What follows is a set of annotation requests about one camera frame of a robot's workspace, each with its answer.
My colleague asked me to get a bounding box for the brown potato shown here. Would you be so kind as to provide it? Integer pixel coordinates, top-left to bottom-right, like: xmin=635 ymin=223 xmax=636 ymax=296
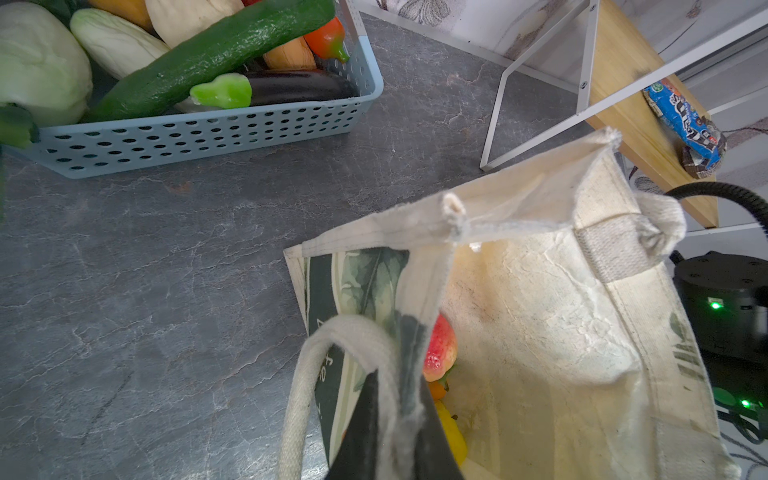
xmin=263 ymin=37 xmax=317 ymax=71

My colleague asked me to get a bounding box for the white chinese cabbage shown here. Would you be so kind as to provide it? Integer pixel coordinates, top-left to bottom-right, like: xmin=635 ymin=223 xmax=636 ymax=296
xmin=1 ymin=1 xmax=93 ymax=127

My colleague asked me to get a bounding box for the yellow banana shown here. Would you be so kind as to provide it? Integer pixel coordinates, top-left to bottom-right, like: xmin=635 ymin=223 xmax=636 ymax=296
xmin=434 ymin=400 xmax=468 ymax=467

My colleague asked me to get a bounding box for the white garlic bulb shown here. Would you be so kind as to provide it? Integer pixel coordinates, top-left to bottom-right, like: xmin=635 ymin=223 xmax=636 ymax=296
xmin=145 ymin=0 xmax=245 ymax=48

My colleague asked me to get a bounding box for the red peach fruit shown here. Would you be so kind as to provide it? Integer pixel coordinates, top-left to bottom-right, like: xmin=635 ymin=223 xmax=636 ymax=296
xmin=423 ymin=313 xmax=458 ymax=383

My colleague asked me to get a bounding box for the red chili pepper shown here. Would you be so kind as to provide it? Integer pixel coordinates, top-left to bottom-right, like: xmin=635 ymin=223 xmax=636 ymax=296
xmin=266 ymin=1 xmax=349 ymax=63

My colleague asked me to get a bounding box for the blue plastic vegetable basket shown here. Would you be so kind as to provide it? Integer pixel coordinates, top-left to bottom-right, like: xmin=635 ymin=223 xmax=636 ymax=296
xmin=2 ymin=1 xmax=384 ymax=179

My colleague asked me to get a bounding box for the cream canvas grocery bag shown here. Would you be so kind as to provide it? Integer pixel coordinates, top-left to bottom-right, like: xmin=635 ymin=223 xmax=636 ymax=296
xmin=277 ymin=128 xmax=741 ymax=479

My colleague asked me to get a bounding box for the dark purple eggplant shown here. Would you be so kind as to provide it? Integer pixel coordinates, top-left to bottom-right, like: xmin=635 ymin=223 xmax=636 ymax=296
xmin=189 ymin=70 xmax=358 ymax=109

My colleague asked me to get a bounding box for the white wooden two-tier shelf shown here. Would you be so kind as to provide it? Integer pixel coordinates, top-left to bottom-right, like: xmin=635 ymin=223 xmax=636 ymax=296
xmin=360 ymin=1 xmax=767 ymax=229

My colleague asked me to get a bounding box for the green leafy vegetable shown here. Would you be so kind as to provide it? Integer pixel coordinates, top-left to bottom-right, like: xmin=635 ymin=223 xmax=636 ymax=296
xmin=0 ymin=104 xmax=40 ymax=149

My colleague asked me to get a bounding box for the green cucumber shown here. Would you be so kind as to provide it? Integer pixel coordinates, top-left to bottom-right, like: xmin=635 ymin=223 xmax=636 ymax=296
xmin=81 ymin=0 xmax=336 ymax=123

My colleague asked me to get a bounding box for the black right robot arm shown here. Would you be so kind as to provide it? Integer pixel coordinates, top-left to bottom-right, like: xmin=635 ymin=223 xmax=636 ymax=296
xmin=670 ymin=250 xmax=767 ymax=445

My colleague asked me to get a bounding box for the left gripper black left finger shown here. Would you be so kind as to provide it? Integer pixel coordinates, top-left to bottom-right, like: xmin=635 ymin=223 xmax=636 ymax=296
xmin=325 ymin=371 xmax=379 ymax=480

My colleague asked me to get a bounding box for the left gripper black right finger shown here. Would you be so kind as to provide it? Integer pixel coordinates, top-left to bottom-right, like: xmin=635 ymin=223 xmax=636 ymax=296
xmin=415 ymin=381 xmax=464 ymax=480

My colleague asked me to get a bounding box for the blue chocolate bar packet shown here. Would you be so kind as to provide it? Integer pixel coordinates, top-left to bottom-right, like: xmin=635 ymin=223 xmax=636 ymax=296
xmin=642 ymin=79 xmax=727 ymax=179

